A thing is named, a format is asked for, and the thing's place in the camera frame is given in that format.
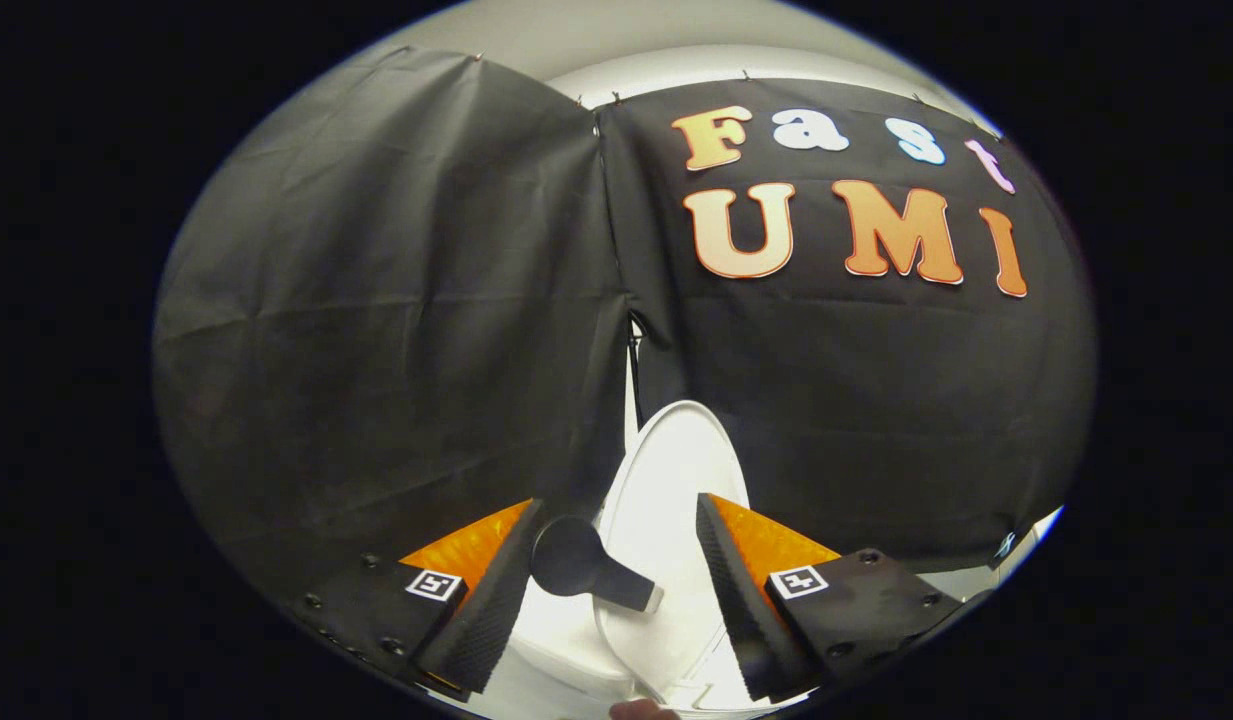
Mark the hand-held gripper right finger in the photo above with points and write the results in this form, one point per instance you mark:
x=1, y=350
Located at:
x=746, y=610

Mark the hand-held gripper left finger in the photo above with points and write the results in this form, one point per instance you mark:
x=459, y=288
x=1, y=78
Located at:
x=491, y=610

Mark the white ceramic toilet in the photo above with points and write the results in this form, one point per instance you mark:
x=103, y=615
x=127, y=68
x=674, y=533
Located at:
x=566, y=645

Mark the black backdrop cloth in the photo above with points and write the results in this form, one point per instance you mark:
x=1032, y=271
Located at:
x=396, y=300

